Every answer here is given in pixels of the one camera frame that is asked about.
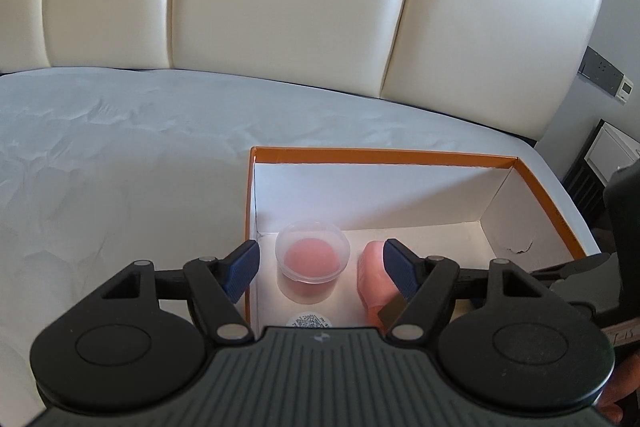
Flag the white and black nightstand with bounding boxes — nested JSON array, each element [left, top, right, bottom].
[[562, 119, 640, 229]]

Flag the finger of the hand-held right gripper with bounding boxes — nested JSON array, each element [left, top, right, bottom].
[[530, 252, 615, 282]]

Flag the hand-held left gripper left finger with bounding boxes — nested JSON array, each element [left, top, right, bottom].
[[94, 240, 261, 343]]

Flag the white wall thermostat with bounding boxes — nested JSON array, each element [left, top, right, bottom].
[[614, 77, 636, 104]]

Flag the clear plastic cup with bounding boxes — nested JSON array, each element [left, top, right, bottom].
[[274, 219, 349, 305]]

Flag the person's right hand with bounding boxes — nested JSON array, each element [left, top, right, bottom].
[[598, 347, 640, 424]]

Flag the pink plastic case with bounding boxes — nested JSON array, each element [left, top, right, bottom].
[[356, 239, 402, 334]]

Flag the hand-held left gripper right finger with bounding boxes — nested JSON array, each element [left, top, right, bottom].
[[383, 237, 552, 341]]

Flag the orange cardboard box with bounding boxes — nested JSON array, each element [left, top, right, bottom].
[[240, 146, 589, 333]]

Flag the grey wall switch panel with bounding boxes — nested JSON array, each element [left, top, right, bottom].
[[579, 47, 627, 98]]

